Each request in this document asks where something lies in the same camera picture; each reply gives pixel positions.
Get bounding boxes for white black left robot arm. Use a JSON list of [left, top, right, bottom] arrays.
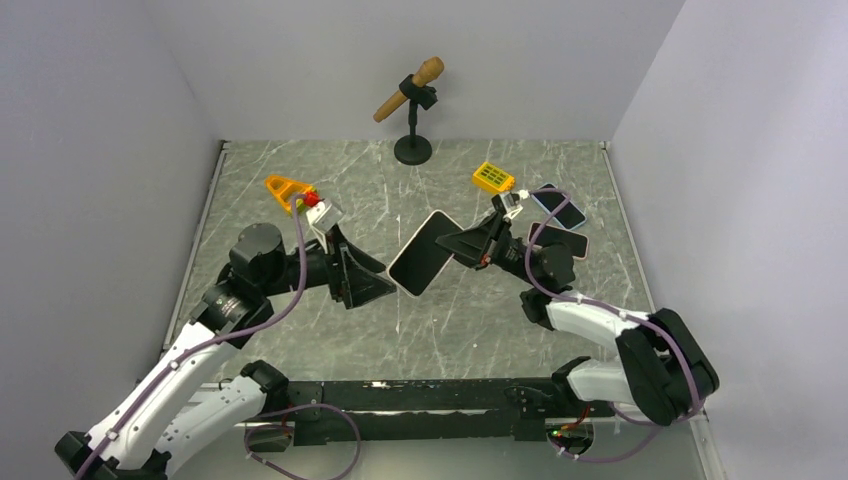
[[54, 223, 396, 479]]

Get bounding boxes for black microphone stand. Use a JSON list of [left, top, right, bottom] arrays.
[[393, 102, 433, 166]]

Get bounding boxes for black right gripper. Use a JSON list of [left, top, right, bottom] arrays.
[[434, 211, 542, 287]]

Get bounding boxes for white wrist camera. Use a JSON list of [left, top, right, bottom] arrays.
[[306, 199, 345, 235], [492, 190, 530, 221]]

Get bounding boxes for beige phone case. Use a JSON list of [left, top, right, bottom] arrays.
[[386, 209, 466, 299]]

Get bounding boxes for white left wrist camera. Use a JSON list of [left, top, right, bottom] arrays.
[[306, 199, 345, 235]]

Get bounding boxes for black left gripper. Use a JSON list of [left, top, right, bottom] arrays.
[[260, 222, 396, 307]]

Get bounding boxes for yellow toy brick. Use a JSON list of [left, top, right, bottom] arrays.
[[471, 161, 516, 195]]

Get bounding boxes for phone in blue case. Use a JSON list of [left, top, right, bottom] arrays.
[[530, 183, 587, 230]]

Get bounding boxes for orange green toy block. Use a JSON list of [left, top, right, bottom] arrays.
[[264, 175, 321, 216]]

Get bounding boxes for phone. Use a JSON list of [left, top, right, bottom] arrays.
[[530, 183, 587, 230], [533, 225, 589, 261]]

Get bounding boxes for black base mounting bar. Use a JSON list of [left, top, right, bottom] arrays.
[[260, 377, 611, 446]]

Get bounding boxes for wooden microphone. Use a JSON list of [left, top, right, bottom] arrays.
[[372, 56, 445, 123]]

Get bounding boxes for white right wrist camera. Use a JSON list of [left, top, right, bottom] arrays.
[[492, 190, 530, 221]]

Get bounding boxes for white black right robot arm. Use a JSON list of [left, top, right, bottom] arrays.
[[435, 212, 720, 426]]

